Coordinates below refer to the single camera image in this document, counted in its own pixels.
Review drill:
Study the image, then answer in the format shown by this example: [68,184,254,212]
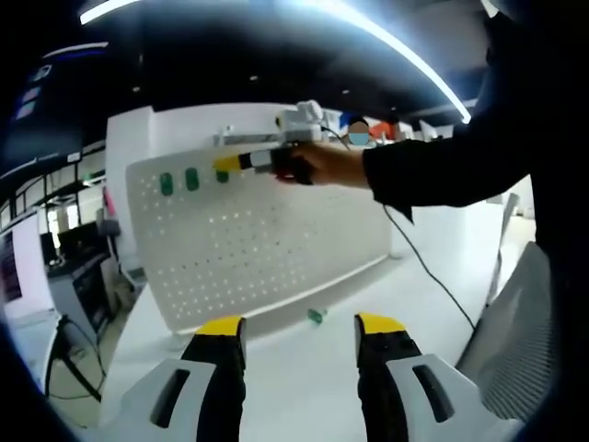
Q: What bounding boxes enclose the white perforated mounting plate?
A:
[124,147,392,354]

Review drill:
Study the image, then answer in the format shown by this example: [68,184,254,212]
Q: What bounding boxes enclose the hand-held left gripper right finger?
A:
[353,312,483,442]

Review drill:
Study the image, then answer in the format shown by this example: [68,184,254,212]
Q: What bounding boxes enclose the dark equipment cabinet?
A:
[45,250,116,342]

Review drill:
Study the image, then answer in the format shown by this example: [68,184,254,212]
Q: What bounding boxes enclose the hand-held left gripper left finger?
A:
[120,315,248,442]

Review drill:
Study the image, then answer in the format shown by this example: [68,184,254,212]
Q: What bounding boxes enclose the grey mesh office chair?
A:
[455,192,560,423]

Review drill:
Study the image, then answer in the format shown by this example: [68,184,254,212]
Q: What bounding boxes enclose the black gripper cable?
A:
[321,124,477,331]

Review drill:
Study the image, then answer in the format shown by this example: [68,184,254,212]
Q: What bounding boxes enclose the black stand legs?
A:
[43,315,107,404]

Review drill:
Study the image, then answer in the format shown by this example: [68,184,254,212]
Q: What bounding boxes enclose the long curved ceiling light strip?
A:
[317,0,473,125]

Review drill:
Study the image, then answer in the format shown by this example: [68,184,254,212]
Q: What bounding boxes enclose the person's right hand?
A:
[287,141,372,189]

